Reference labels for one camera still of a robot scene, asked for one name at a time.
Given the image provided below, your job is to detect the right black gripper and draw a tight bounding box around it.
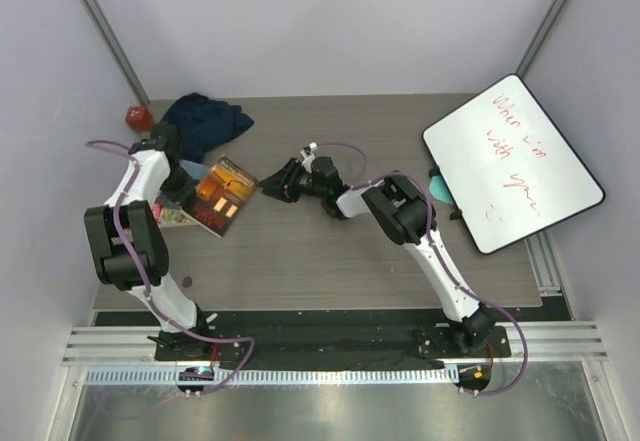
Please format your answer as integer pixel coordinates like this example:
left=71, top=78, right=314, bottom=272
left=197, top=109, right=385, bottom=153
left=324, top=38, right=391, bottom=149
left=258, top=159, right=326, bottom=204

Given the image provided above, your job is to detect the blue nineteen eighty-four book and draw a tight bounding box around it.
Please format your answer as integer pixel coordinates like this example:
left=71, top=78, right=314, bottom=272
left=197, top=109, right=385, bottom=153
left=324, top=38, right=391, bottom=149
left=180, top=160, right=210, bottom=182

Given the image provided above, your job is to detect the red paperback book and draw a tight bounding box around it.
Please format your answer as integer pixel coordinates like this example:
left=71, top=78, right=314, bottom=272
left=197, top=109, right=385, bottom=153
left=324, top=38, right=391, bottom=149
left=152, top=202, right=196, bottom=228

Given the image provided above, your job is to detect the dark orange cover book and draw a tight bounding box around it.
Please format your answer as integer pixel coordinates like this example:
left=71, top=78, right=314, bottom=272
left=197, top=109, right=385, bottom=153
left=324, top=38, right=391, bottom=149
left=183, top=155, right=258, bottom=237

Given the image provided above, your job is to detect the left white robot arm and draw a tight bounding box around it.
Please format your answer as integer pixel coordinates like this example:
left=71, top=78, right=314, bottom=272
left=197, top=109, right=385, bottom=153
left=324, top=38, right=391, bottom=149
left=84, top=123, right=213, bottom=360

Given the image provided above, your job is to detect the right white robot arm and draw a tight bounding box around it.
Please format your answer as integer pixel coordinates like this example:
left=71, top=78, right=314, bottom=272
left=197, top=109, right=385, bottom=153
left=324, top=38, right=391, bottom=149
left=258, top=156, right=495, bottom=356

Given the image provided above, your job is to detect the dark blue t shirt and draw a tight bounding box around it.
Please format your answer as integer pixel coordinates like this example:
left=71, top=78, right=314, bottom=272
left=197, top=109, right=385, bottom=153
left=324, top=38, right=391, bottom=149
left=161, top=92, right=255, bottom=163

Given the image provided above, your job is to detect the red cube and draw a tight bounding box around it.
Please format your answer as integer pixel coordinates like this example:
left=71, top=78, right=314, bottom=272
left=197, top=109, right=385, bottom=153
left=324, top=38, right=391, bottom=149
left=125, top=105, right=154, bottom=133

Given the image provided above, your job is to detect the white whiteboard with red writing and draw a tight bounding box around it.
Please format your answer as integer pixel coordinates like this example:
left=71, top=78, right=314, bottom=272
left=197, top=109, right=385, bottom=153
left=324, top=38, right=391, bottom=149
left=422, top=74, right=606, bottom=255

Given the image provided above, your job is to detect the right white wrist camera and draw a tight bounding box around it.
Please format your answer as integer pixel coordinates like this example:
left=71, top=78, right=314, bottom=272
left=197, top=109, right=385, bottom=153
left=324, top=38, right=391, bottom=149
left=300, top=142, right=318, bottom=172

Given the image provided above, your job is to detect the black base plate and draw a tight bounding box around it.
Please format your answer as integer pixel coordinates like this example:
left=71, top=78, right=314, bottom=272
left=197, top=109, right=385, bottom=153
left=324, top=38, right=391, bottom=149
left=149, top=310, right=511, bottom=362

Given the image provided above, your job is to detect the aluminium rail frame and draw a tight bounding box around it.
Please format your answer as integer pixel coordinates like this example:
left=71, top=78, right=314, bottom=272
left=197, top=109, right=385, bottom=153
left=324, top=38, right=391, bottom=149
left=63, top=321, right=608, bottom=386

